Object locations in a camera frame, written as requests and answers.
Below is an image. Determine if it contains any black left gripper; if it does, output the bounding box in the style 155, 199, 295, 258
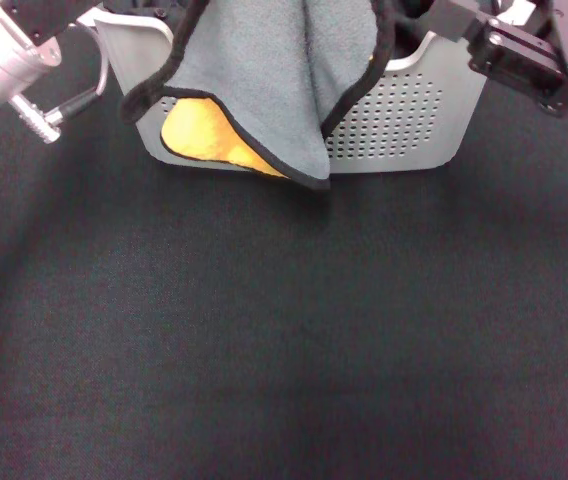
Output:
1, 0, 105, 39

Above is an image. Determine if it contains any black tablecloth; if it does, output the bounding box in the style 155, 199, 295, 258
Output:
0, 24, 568, 480

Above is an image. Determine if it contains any grey yellow towel black trim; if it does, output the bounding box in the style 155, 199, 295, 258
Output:
119, 0, 401, 192

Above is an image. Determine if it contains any grey perforated plastic storage basket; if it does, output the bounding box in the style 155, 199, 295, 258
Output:
92, 7, 488, 174

